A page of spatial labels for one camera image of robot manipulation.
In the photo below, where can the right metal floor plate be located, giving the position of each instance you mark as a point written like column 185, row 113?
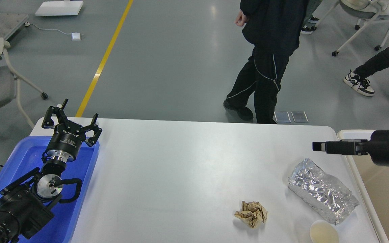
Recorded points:
column 299, row 117

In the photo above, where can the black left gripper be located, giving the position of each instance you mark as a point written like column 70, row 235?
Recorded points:
column 67, row 138

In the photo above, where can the silver foil bag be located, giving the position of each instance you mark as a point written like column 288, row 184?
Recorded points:
column 323, row 192

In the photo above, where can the left metal floor plate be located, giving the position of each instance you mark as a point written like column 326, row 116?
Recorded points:
column 282, row 117

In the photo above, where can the white office chair right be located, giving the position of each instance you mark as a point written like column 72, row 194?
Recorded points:
column 368, row 12

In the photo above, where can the white flat board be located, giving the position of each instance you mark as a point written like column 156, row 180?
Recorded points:
column 59, row 8

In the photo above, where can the crumpled brown paper ball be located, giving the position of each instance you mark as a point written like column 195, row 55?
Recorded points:
column 253, row 214

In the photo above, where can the metal floor plate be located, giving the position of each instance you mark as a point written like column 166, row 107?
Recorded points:
column 282, row 117
column 299, row 117

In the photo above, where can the white paper cup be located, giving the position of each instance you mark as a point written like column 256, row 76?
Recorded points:
column 323, row 232

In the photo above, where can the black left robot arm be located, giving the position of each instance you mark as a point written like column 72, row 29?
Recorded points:
column 26, row 203

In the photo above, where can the white power adapter with cable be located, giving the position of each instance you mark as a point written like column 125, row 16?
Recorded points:
column 75, row 36

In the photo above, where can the grey platform cart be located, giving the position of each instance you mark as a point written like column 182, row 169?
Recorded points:
column 10, row 23

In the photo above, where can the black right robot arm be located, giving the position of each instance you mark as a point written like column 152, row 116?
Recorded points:
column 377, row 147

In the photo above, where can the beige plastic bin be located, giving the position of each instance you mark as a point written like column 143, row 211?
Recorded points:
column 373, row 183

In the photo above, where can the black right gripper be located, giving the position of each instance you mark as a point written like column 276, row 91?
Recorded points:
column 377, row 147

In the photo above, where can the person in black clothes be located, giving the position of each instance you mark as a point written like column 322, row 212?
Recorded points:
column 273, row 27

